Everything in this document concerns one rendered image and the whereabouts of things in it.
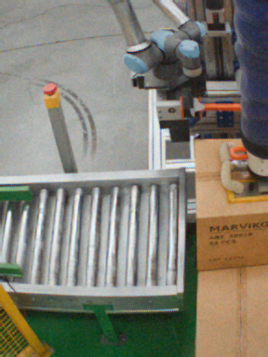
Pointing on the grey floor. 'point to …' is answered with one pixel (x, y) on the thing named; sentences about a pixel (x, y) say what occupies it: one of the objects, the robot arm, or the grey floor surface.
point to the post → (60, 132)
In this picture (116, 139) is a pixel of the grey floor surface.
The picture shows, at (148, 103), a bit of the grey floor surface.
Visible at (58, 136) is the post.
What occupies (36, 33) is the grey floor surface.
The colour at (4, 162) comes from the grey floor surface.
